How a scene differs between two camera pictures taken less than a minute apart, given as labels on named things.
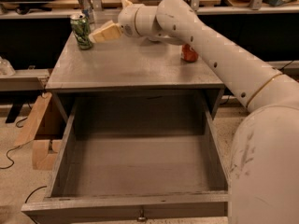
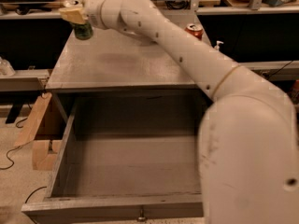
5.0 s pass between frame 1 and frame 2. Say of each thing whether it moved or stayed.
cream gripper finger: moved
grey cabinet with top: stayed
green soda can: moved
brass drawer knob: stayed
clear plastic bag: stayed
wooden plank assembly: stayed
